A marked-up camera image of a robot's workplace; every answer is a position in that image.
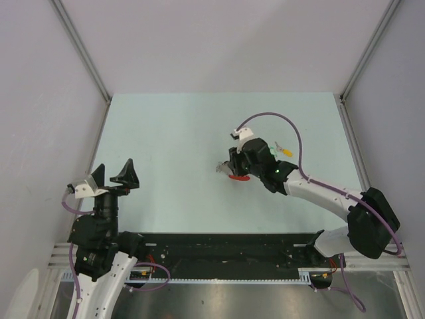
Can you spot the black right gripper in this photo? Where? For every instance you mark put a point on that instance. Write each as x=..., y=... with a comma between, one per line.
x=234, y=162

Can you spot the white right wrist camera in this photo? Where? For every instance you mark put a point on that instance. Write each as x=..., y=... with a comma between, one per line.
x=242, y=136

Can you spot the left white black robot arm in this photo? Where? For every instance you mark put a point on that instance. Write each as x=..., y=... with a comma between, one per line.
x=100, y=256

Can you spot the white slotted cable duct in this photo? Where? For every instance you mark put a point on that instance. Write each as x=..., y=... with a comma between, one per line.
x=303, y=278

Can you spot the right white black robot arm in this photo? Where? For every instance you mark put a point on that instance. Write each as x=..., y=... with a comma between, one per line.
x=370, y=220

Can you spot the aluminium right side rail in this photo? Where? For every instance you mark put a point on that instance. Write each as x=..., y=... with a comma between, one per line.
x=353, y=143

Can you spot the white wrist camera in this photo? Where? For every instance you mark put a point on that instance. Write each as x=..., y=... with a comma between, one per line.
x=242, y=136
x=84, y=188

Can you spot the aluminium corner post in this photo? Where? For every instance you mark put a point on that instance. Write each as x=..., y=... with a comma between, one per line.
x=80, y=48
x=371, y=46

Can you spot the green key tag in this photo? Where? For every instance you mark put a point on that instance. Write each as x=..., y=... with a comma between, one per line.
x=274, y=150

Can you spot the aluminium right corner post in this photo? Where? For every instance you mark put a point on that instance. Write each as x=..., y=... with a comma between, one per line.
x=371, y=46

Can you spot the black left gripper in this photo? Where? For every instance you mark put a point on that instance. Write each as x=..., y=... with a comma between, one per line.
x=127, y=177

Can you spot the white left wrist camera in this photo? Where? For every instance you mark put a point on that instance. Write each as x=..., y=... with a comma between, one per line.
x=84, y=188

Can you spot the aluminium left corner post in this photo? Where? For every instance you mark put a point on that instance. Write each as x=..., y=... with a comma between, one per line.
x=80, y=48

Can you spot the black mounting base plate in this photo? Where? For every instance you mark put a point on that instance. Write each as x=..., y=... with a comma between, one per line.
x=230, y=256

